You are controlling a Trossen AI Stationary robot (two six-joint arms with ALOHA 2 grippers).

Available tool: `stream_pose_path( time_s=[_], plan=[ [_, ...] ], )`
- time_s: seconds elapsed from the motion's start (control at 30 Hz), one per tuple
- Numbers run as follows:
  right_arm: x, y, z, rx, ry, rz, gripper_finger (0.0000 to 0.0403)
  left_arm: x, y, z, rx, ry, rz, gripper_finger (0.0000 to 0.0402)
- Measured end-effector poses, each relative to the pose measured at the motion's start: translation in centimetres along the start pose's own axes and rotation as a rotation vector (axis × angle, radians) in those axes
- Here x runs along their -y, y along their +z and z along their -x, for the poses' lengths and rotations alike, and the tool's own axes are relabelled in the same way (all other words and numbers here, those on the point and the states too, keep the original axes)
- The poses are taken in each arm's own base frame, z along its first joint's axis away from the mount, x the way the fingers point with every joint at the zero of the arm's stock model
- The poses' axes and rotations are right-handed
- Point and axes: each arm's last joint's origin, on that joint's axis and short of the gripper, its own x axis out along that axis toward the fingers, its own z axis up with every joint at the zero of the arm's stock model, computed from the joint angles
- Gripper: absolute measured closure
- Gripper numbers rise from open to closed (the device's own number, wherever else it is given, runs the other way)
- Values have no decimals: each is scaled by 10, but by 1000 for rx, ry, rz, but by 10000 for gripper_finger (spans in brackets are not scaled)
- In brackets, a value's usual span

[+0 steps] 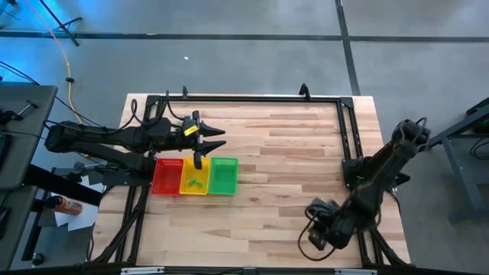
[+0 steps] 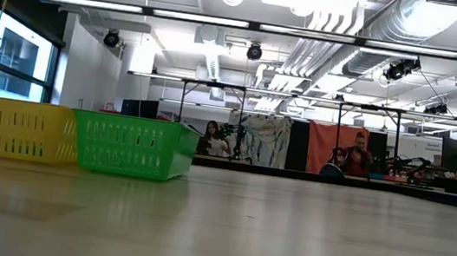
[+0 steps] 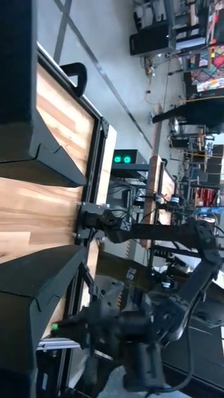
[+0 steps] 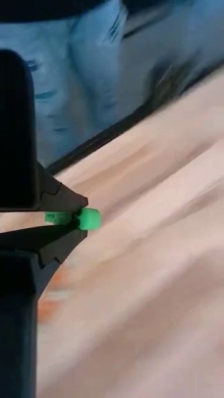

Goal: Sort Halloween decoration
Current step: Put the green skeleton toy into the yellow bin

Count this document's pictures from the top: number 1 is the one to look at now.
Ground yellow plastic basket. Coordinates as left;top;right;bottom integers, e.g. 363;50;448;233
179;157;212;196

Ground black clamp tool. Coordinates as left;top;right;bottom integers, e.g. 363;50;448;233
0;99;39;126

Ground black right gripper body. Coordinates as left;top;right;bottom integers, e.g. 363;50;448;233
305;197;359;252

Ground white paper sheets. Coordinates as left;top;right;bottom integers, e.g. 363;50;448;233
53;175;105;232

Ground grey side table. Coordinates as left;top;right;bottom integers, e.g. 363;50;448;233
0;82;59;270

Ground black support beam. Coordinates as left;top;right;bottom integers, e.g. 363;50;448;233
22;163;105;207

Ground black aluminium table frame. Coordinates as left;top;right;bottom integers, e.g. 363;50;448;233
89;82;412;275

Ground red plastic basket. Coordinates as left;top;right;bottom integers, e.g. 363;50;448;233
151;157;185;196

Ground green plastic basket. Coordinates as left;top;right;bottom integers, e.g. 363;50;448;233
208;157;239;196

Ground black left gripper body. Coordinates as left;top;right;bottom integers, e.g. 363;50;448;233
167;110;204;170

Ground dark grey metal stand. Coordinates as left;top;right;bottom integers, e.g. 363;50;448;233
427;97;489;223

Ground orange spray can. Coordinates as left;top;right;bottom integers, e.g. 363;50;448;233
45;195;83;215

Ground black tripod stand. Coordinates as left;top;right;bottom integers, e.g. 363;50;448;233
37;0;83;47

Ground yellow cable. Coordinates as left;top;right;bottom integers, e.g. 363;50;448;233
24;0;84;124

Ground silver metal bracket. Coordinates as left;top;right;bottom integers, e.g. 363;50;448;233
334;268;378;275
120;267;166;275

